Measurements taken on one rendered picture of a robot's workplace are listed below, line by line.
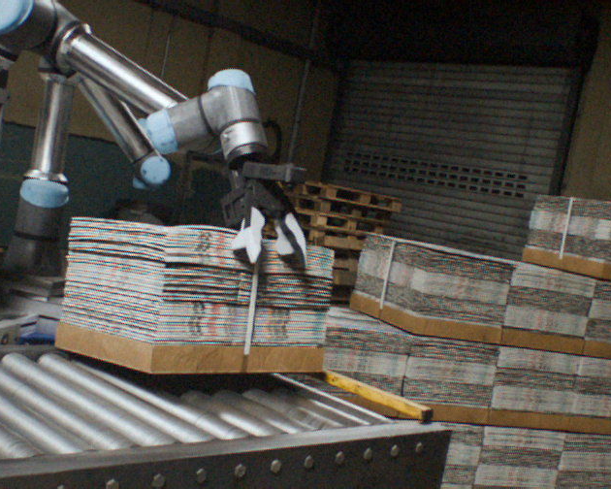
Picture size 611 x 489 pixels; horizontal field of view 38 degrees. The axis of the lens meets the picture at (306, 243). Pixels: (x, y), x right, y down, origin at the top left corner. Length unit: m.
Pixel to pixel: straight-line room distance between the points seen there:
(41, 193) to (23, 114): 6.88
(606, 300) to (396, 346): 0.70
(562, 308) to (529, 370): 0.20
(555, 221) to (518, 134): 7.07
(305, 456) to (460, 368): 1.26
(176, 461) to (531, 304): 1.63
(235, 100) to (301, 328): 0.41
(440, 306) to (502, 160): 7.65
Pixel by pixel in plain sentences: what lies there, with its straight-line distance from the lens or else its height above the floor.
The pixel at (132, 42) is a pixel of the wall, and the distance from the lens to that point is 9.79.
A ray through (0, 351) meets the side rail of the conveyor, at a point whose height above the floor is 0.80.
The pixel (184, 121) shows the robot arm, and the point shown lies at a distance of 1.52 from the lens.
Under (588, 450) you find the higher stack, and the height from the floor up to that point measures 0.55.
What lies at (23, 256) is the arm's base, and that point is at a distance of 2.30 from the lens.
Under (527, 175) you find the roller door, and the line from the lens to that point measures 9.80.
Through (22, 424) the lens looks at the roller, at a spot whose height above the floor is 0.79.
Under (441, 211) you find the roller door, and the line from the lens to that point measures 10.32.
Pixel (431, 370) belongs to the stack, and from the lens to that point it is 2.42.
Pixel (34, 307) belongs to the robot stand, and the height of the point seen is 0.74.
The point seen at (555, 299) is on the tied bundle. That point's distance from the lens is 2.61.
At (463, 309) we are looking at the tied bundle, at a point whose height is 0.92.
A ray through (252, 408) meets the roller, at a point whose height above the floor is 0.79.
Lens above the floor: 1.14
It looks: 3 degrees down
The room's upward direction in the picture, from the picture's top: 11 degrees clockwise
